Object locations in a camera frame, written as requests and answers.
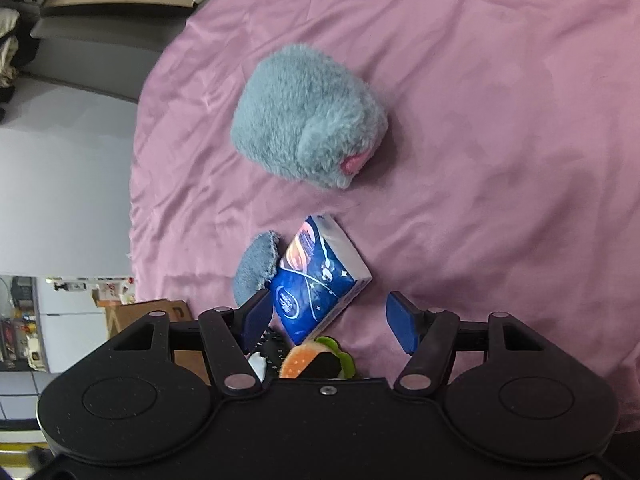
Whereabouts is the white refrigerator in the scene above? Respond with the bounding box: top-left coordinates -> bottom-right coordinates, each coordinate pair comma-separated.
37,280 -> 108,373

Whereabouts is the small grey-blue plush pad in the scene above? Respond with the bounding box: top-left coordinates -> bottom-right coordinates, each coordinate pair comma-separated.
232,230 -> 283,307

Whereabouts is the plush burger toy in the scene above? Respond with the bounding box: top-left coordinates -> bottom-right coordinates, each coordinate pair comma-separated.
279,336 -> 357,381

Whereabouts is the brown cardboard box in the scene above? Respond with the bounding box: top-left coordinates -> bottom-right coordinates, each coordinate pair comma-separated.
97,299 -> 211,386

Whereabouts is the beige cloth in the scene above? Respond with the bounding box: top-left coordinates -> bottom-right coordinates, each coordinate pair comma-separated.
0,7 -> 22,88

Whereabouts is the blue tissue packet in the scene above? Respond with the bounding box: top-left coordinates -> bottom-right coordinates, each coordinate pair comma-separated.
269,213 -> 373,343

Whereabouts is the large grey-blue plush toy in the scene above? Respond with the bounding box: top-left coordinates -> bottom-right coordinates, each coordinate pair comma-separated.
230,42 -> 390,191

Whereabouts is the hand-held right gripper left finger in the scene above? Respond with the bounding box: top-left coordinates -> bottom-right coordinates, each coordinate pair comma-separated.
106,290 -> 275,397

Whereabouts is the grey cabinet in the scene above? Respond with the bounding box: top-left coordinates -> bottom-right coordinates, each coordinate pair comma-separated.
20,7 -> 188,105

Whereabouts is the pink bed sheet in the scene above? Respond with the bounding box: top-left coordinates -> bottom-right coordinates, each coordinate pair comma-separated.
127,0 -> 640,433

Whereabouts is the black and white soft toy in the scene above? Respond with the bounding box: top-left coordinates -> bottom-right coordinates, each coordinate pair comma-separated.
247,327 -> 292,381

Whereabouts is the cluttered shelf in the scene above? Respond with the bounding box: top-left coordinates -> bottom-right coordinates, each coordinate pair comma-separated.
0,275 -> 41,372

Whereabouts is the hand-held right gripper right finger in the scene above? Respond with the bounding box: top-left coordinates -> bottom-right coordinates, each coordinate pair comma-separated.
385,290 -> 548,398

